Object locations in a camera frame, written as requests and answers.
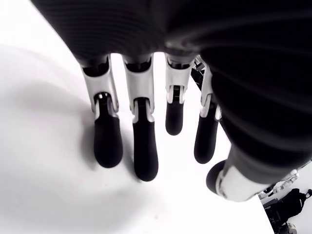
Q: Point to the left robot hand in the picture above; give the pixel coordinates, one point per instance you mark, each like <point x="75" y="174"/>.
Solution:
<point x="219" y="36"/>

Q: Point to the standing person in black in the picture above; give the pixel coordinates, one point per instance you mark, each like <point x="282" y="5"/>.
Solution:
<point x="295" y="202"/>

